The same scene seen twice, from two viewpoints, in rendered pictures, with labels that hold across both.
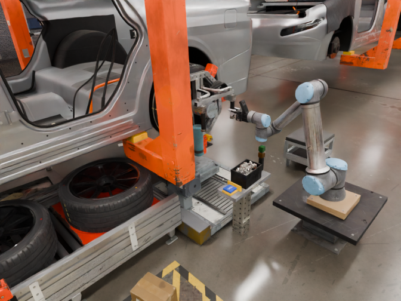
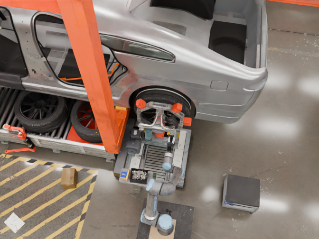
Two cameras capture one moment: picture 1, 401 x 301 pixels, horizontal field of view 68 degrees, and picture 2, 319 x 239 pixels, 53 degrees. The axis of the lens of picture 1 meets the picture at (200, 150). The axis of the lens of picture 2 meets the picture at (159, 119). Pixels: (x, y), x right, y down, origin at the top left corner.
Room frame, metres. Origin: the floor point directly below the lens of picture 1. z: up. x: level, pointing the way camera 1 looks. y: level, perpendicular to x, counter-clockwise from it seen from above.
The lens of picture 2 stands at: (1.23, -1.47, 4.08)
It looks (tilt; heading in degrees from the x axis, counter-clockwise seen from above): 60 degrees down; 53
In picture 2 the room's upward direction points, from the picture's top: 1 degrees clockwise
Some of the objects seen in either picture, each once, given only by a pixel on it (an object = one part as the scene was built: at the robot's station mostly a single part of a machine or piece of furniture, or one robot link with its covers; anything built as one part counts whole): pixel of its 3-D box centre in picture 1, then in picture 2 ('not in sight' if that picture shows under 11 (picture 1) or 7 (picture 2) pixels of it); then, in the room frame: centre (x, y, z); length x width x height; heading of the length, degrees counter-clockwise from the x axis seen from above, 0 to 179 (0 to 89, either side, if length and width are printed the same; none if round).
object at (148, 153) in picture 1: (148, 143); (118, 116); (2.03, 0.39, 0.69); 0.52 x 0.17 x 0.35; 44
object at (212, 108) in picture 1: (203, 107); (159, 123); (2.32, -0.04, 0.85); 0.21 x 0.14 x 0.14; 44
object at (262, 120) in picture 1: (261, 119); (167, 162); (2.11, -0.48, 0.80); 0.12 x 0.09 x 0.10; 44
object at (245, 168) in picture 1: (246, 172); (138, 176); (1.83, -0.32, 0.51); 0.20 x 0.14 x 0.13; 136
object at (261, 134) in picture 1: (262, 132); (167, 167); (2.11, -0.49, 0.69); 0.12 x 0.09 x 0.12; 124
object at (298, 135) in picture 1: (308, 149); (240, 194); (2.77, -1.15, 0.17); 0.43 x 0.36 x 0.34; 134
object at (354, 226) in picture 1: (327, 214); (164, 230); (1.75, -0.94, 0.15); 0.60 x 0.60 x 0.30; 44
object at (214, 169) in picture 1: (188, 172); (161, 133); (2.49, 0.13, 0.13); 0.50 x 0.36 x 0.10; 134
